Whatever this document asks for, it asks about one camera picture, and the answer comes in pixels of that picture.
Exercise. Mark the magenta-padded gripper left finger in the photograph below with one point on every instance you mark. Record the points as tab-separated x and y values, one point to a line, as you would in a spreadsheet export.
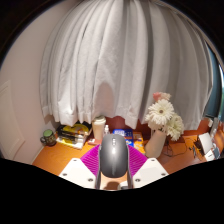
78	171

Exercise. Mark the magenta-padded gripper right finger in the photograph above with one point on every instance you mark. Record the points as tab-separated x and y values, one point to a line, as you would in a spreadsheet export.
148	171

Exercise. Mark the dark grey computer mouse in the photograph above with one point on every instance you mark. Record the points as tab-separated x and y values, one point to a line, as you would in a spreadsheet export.
113	156

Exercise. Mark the white ceramic vase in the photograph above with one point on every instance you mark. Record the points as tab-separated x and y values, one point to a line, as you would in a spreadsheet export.
155	145

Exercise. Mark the white yellow-edged book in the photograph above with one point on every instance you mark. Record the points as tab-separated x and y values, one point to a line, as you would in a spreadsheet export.
70	142

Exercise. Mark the orange yellow book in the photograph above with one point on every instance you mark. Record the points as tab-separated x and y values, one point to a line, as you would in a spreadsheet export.
138	141

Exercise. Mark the red notebook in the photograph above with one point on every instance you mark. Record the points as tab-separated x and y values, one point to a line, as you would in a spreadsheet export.
92	142

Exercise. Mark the yellow covered book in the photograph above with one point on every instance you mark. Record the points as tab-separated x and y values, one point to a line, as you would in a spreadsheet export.
77	129

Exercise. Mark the dark green mug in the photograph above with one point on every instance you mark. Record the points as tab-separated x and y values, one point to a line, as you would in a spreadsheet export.
49	137

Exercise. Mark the blue covered book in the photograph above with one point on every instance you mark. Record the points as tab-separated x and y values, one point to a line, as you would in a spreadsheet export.
124	133

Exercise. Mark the cream lidded tumbler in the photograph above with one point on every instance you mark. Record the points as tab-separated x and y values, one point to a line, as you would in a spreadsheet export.
98	128

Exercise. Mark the small clear spray bottle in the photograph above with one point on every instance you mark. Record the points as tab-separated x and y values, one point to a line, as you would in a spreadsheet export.
106	130

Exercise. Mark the white flower bouquet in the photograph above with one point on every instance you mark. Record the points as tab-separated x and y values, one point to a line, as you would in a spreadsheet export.
161	111

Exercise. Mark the white flat device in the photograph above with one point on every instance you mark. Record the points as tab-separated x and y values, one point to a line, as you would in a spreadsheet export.
205	142

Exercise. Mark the small white box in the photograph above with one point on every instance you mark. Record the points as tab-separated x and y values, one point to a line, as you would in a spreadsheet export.
210	155

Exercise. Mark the white pleated curtain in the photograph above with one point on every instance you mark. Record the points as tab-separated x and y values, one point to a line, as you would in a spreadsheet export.
126	56

